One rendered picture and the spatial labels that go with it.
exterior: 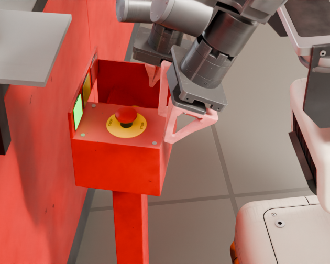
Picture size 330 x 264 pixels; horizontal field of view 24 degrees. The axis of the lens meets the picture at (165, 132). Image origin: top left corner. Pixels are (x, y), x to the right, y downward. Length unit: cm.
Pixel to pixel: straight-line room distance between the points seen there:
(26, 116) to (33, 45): 35
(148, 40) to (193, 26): 46
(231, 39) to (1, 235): 68
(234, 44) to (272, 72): 187
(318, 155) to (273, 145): 118
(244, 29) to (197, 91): 10
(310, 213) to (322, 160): 62
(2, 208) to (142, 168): 27
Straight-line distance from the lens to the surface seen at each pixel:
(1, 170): 139
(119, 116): 134
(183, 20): 90
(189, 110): 96
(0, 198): 141
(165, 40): 133
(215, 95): 97
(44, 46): 119
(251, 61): 285
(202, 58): 95
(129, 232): 160
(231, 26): 92
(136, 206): 154
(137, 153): 133
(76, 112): 134
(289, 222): 189
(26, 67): 115
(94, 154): 136
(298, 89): 143
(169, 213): 226
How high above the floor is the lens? 168
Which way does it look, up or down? 42 degrees down
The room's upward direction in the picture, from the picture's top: straight up
